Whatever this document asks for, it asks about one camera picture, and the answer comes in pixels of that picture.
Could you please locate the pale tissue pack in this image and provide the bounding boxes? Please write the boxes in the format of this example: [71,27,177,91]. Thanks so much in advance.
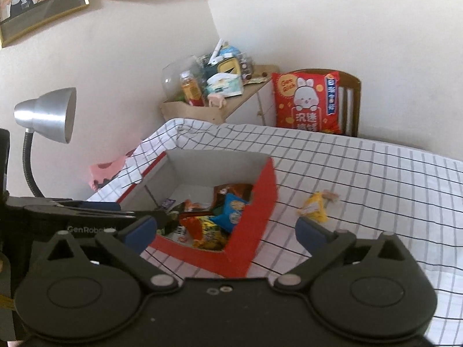
[205,73,244,97]

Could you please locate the red rabbit print pillow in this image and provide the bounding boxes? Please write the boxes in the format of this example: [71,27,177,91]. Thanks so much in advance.
[271,70,342,135]

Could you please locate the brown chip packet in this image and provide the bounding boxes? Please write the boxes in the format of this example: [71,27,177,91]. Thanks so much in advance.
[213,184,254,203]

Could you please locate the orange drink bottle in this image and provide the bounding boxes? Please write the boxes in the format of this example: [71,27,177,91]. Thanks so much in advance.
[180,71,203,106]

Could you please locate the dark green yellow box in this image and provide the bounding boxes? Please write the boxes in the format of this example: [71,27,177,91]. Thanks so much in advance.
[216,58,242,80]

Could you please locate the clear plastic container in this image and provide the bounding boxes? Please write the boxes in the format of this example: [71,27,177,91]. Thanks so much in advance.
[161,56,205,104]

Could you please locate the gold framed wall picture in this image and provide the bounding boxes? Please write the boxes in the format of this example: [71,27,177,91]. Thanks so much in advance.
[0,0,90,48]

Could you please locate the pink cloth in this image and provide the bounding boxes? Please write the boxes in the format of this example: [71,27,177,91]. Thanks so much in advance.
[90,154,127,192]

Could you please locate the red cardboard box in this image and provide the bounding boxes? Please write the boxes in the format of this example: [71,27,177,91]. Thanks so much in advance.
[117,150,277,279]

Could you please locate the yellow triangular snack packet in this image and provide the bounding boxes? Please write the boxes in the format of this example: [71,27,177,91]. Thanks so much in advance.
[297,190,341,224]

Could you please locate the red yellow chip packet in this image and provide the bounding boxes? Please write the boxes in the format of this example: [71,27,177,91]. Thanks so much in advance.
[179,215,230,250]

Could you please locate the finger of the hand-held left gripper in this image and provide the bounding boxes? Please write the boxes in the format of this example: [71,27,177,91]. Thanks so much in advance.
[54,198,122,211]
[119,208,180,229]

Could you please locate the silver gooseneck lamp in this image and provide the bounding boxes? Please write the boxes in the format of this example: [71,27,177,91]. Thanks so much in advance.
[14,87,77,198]

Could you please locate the wooden chair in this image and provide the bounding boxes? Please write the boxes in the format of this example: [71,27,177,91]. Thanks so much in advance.
[289,69,362,138]

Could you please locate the blue snack packet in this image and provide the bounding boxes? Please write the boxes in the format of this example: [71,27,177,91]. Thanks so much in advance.
[210,193,250,234]

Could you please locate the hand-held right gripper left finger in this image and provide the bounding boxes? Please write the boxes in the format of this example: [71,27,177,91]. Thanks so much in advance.
[27,215,179,290]

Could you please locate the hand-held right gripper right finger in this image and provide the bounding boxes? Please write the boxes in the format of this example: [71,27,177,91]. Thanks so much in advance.
[275,217,417,290]

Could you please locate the wooden side cabinet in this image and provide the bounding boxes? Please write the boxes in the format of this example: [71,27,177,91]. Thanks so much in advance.
[161,64,281,127]

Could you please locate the white checked tablecloth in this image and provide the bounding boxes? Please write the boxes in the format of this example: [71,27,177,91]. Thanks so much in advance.
[85,117,463,347]

